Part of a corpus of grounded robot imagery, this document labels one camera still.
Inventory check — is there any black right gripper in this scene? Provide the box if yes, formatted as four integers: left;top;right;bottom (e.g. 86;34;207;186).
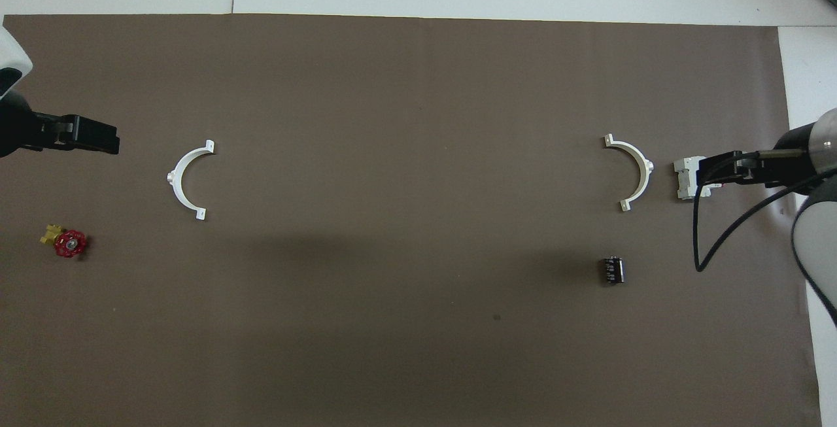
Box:
698;123;821;191

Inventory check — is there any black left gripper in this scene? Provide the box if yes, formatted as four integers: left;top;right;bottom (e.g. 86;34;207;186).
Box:
0;97;120;158

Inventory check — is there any white half-ring pipe clamp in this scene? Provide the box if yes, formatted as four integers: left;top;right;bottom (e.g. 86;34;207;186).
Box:
603;133;655;213
167;140;216;221

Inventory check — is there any white circuit breaker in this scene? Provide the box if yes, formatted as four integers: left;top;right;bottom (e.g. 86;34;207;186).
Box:
674;156;723;201

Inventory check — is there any red handwheel brass valve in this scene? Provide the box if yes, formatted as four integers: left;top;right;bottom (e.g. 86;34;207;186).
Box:
41;223;88;259

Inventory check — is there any small black connector block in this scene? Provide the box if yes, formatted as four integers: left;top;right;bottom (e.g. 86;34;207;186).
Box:
598;256;625;286

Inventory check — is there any brown paper table mat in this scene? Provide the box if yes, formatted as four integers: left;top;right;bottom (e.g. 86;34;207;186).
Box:
0;14;823;427

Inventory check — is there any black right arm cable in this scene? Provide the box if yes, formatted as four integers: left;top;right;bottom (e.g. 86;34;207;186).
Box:
693;152;837;273

